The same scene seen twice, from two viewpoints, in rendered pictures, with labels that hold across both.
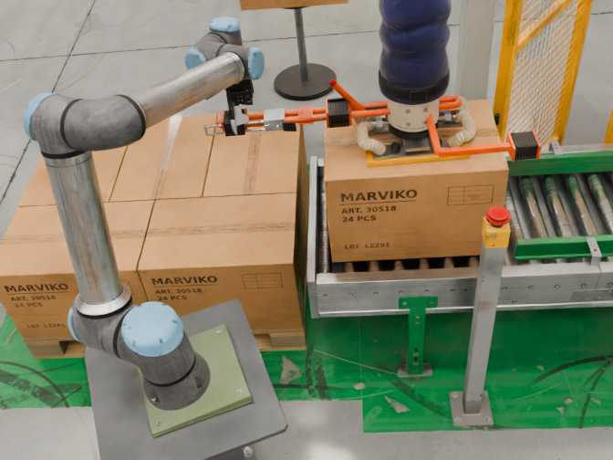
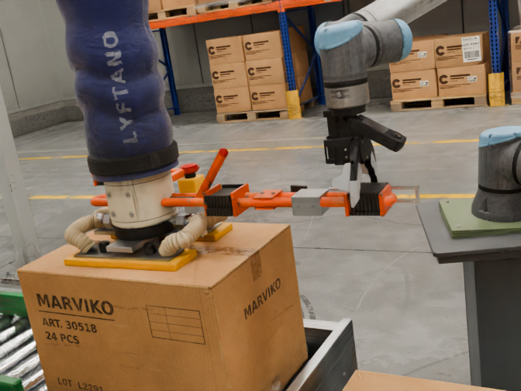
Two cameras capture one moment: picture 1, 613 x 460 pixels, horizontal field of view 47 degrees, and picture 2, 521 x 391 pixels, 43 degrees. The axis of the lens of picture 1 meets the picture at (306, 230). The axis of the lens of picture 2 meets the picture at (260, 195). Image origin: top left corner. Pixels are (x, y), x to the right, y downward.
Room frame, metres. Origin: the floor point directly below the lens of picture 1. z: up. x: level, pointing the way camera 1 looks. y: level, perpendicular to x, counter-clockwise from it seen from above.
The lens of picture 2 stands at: (3.29, 0.54, 1.49)
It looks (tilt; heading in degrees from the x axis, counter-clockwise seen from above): 15 degrees down; 204
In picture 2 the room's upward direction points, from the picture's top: 9 degrees counter-clockwise
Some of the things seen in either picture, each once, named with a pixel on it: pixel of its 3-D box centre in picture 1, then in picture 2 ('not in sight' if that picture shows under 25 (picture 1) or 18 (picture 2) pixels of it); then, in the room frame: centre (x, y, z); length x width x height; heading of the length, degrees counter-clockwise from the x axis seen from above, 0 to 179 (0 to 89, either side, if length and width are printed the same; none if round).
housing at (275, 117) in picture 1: (275, 120); (311, 202); (1.96, 0.06, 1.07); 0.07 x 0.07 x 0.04; 86
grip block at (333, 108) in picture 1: (337, 112); (227, 199); (1.94, -0.15, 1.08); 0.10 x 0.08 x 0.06; 176
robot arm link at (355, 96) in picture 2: not in sight; (346, 96); (1.96, 0.17, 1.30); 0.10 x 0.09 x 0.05; 175
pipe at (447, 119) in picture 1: (412, 121); (146, 223); (1.93, -0.40, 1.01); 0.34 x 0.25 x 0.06; 86
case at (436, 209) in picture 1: (410, 181); (168, 315); (1.92, -0.40, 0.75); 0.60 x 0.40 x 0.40; 84
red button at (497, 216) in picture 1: (497, 218); (189, 171); (1.41, -0.55, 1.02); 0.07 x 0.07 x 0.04
